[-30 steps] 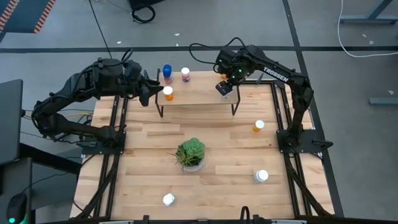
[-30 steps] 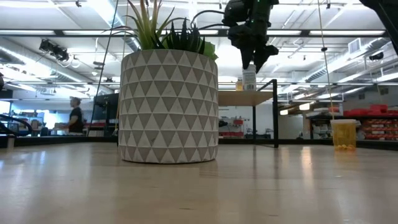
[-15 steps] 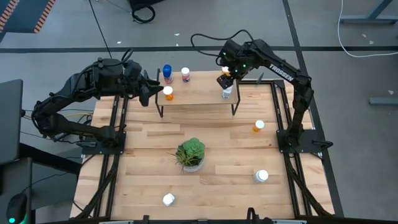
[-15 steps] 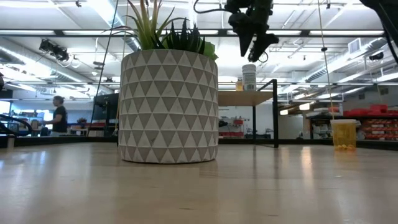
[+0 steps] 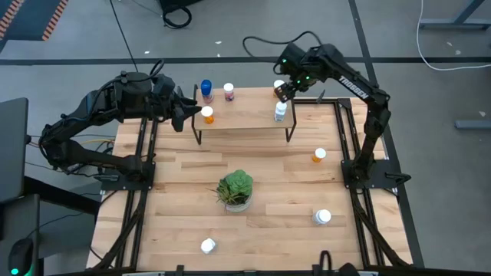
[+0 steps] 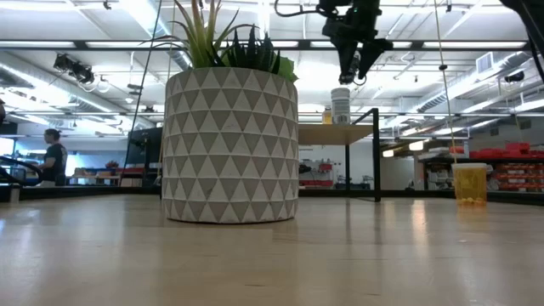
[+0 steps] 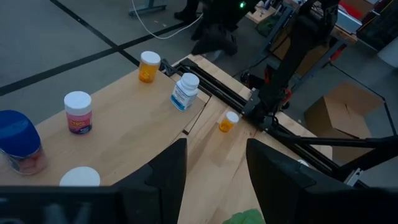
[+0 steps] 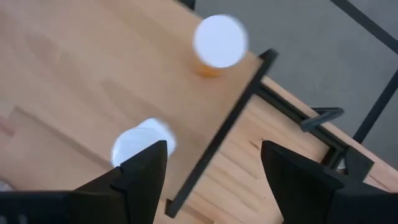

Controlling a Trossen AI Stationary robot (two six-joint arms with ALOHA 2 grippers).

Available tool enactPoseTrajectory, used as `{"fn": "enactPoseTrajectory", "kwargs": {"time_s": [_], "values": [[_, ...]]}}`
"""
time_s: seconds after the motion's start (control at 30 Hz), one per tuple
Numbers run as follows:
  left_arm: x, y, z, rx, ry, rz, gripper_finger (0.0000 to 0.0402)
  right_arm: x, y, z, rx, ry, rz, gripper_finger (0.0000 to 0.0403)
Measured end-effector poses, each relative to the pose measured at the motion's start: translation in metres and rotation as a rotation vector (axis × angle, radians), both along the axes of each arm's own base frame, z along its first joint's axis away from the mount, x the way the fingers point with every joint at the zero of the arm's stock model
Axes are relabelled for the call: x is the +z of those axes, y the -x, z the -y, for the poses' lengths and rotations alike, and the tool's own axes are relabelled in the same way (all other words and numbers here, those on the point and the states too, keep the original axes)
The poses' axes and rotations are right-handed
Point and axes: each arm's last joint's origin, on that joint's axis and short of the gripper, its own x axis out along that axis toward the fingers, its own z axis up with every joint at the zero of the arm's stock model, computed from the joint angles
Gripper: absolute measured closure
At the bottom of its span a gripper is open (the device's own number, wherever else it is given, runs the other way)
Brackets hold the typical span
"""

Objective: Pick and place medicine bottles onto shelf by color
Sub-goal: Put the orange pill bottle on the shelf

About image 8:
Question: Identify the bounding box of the black metal table frame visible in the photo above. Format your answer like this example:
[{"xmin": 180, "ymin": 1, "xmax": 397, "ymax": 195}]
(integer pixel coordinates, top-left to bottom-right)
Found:
[{"xmin": 256, "ymin": 83, "xmax": 376, "ymax": 182}]

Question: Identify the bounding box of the orange pill bottle white cap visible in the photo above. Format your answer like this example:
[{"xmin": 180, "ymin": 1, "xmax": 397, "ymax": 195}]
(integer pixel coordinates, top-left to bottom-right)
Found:
[{"xmin": 192, "ymin": 13, "xmax": 250, "ymax": 79}]

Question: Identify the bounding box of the black frame clamp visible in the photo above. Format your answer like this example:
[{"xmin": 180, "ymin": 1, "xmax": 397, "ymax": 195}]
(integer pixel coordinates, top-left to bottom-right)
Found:
[{"xmin": 299, "ymin": 106, "xmax": 345, "ymax": 133}]

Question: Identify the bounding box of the wooden shelf with black legs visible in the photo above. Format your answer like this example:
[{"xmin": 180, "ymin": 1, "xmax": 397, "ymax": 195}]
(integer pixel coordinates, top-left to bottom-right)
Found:
[{"xmin": 0, "ymin": 0, "xmax": 280, "ymax": 218}]

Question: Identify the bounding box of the white medicine bottle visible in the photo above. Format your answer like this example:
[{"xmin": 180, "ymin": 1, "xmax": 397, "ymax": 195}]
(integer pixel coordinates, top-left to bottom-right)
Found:
[{"xmin": 109, "ymin": 117, "xmax": 177, "ymax": 169}]

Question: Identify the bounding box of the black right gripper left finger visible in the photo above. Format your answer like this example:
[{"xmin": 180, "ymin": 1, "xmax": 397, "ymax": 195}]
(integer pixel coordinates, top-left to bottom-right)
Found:
[{"xmin": 73, "ymin": 139, "xmax": 169, "ymax": 224}]

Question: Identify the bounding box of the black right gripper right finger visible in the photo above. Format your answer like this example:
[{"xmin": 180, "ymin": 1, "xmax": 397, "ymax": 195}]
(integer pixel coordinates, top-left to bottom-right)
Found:
[{"xmin": 260, "ymin": 139, "xmax": 343, "ymax": 224}]

